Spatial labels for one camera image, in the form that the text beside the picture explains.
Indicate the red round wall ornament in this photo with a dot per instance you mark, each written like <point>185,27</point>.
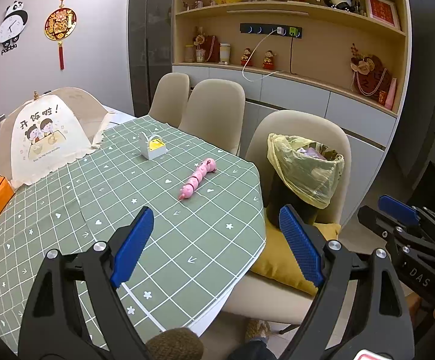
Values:
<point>60,24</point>

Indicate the patterned slipper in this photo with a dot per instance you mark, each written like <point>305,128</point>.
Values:
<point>257,330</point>

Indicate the brown fuzzy cloth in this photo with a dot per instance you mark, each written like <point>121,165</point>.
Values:
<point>174,345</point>

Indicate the small red box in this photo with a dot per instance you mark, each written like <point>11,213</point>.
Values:
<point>382,98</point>

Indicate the green charger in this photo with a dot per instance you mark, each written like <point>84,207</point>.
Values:
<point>293,32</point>

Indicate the beige chair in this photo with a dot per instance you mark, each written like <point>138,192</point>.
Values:
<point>213,112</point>
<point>258,300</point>
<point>168,93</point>

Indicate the small white basket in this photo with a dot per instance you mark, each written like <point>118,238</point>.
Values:
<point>152,146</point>

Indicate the panda wall clock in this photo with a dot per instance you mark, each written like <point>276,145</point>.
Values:
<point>11,26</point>

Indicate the wooden shelf cabinet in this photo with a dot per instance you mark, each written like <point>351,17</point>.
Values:
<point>315,60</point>

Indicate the printed mesh food cover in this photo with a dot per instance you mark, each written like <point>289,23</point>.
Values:
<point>45,138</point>

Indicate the person's leg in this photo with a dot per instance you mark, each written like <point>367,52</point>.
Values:
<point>253,350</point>

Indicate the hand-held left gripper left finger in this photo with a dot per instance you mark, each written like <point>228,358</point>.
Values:
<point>133,243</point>

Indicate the yellow cushion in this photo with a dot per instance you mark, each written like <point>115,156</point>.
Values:
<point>277,266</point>

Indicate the black power strip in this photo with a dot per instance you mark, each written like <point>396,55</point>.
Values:
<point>262,30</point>

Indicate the white charger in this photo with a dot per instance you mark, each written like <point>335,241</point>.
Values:
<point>280,31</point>

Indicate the plastic jar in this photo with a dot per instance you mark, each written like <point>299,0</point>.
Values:
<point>189,54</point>

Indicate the green checked tablecloth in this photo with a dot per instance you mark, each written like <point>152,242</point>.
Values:
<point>187,232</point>

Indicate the two small red figurines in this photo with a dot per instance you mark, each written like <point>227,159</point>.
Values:
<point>255,50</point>

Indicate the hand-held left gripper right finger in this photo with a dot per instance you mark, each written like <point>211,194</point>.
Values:
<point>300,247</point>

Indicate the panda plush toy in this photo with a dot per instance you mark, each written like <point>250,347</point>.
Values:
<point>337,0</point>

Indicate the pink caterpillar toy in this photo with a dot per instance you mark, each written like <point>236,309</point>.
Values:
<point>195,180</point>

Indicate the yellow plastic bag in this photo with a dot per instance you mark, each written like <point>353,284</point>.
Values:
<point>315,183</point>

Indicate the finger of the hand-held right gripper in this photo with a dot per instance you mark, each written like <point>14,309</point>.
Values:
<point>397,206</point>
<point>378,221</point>

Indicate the red gold figurine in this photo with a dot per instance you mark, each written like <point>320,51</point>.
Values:
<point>246,58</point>
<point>269,60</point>

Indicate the white lidded cup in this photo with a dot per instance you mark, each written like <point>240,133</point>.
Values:
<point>225,53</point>

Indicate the red framed picture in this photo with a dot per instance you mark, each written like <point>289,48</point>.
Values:
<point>382,9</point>

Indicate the small flower bag ornament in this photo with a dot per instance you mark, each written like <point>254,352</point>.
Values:
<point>208,47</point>

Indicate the black bin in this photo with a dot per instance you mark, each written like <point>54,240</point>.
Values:
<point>281,202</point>

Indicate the dark glass door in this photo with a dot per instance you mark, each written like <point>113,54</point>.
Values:
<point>150,45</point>

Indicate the large flower bag ornament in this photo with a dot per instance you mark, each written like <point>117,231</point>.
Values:
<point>371,73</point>

